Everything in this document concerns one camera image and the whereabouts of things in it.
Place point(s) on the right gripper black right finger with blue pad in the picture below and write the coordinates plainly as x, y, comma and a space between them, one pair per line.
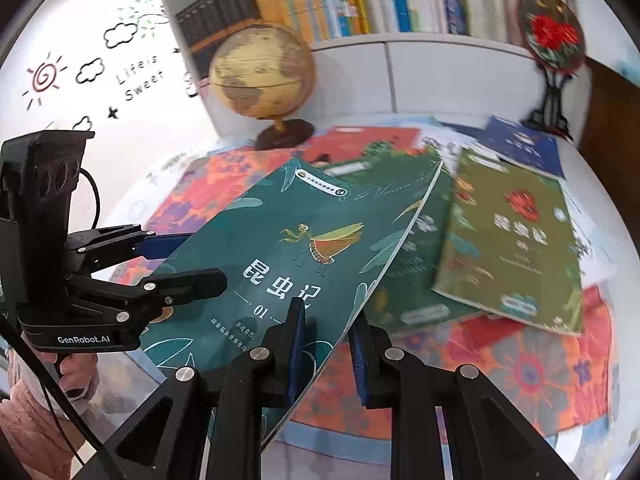
446, 423

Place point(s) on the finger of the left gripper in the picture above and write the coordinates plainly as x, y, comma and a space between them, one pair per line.
97, 249
113, 303

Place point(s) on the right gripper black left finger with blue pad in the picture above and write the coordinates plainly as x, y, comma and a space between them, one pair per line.
208, 425

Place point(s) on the teal insect book 01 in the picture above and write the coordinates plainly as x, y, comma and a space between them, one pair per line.
326, 235

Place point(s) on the person's left hand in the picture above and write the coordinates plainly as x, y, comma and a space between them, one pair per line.
75, 371

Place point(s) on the dark green insect book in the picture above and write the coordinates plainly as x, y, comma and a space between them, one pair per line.
405, 300

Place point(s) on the floral orange tablecloth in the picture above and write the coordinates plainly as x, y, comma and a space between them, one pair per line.
556, 381

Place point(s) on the olive green insect book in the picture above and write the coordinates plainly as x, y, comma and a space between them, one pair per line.
509, 247

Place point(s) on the black book set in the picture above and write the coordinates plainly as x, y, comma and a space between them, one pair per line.
205, 24

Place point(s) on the antique yellow globe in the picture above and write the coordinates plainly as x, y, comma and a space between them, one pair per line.
266, 72

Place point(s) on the red orange cover book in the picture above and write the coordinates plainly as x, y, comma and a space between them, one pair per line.
341, 144

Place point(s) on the dark blue book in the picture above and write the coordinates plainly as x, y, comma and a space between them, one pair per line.
523, 147

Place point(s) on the white bookshelf cabinet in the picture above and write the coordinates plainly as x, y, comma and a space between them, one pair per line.
455, 78

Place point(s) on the embroidered fan on stand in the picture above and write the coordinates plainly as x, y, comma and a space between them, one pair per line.
552, 34

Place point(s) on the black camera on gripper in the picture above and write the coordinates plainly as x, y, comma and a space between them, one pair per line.
39, 173

